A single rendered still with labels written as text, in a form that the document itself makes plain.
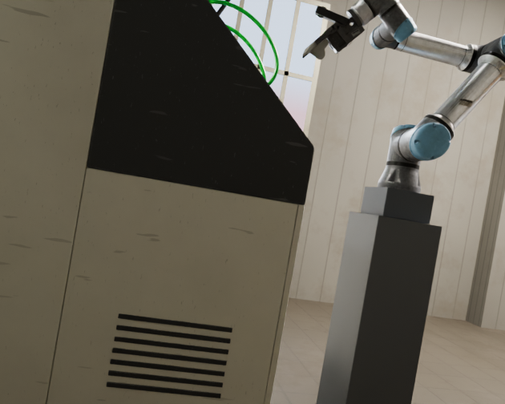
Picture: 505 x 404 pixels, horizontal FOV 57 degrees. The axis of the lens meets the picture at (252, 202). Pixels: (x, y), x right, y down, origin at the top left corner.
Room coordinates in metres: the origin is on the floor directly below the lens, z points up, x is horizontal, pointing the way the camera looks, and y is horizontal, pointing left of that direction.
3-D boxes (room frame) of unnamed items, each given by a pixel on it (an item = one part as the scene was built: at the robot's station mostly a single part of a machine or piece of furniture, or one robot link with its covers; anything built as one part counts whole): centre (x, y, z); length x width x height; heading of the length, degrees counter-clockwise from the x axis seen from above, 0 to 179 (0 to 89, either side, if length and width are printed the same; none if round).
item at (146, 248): (1.57, 0.20, 0.39); 0.70 x 0.58 x 0.79; 9
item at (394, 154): (1.68, -0.51, 1.07); 0.13 x 0.12 x 0.14; 7
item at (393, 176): (1.68, -0.51, 0.95); 0.15 x 0.15 x 0.10
